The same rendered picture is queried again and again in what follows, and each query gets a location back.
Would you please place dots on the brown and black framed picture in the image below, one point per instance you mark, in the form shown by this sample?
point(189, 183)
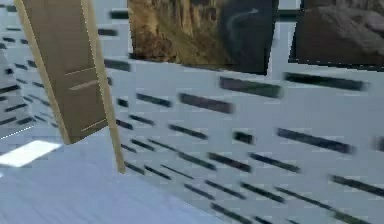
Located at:
point(200, 30)

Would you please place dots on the brown wooden room door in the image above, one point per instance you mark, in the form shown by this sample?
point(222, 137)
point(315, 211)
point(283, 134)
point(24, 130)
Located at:
point(66, 66)

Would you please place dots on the dark brown framed picture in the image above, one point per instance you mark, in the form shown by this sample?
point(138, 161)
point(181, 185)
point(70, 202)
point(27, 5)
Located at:
point(340, 33)

